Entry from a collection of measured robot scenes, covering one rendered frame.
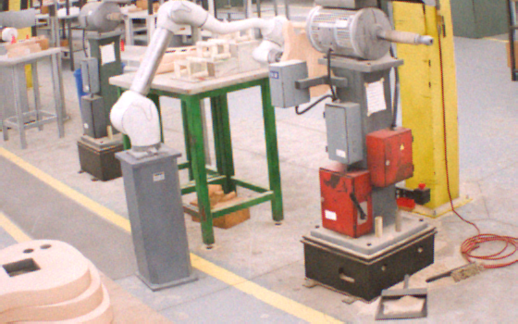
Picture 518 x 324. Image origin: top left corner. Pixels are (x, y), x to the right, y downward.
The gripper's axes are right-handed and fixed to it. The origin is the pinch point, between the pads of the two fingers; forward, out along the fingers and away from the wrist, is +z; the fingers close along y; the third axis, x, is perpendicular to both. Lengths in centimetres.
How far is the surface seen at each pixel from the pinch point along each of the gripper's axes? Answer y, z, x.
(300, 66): 29.2, 31.3, 0.7
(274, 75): 40.0, 26.1, -4.1
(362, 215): 13, 63, -65
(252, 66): -10, -58, -8
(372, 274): 12, 73, -92
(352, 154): 16, 56, -37
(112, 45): -5, -236, -6
